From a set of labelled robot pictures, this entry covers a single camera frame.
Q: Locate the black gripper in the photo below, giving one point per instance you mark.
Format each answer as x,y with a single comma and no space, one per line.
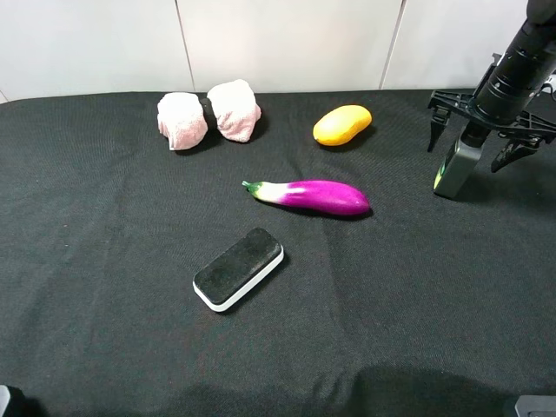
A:
526,130

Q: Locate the grey box with green label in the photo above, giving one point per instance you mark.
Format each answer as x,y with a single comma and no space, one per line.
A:
457,166

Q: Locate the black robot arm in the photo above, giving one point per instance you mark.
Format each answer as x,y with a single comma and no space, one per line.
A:
499,102

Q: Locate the yellow mango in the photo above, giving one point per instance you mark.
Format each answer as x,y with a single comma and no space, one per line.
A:
341,125

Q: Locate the purple eggplant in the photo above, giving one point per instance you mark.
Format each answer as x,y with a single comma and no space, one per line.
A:
329,197

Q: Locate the black table cloth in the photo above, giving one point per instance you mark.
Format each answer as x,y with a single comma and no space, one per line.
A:
309,272

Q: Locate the pink rolled towel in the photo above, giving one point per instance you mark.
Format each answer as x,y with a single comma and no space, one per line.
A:
229,108

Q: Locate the grey device bottom right corner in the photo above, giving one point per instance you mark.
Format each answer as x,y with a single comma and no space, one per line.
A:
535,406

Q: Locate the grey device corner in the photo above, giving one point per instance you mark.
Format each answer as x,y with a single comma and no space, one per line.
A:
6,399
535,406

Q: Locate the black whiteboard eraser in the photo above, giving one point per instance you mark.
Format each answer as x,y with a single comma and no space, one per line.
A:
239,269

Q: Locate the grey device bottom left corner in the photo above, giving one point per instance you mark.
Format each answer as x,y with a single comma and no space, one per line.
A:
6,399

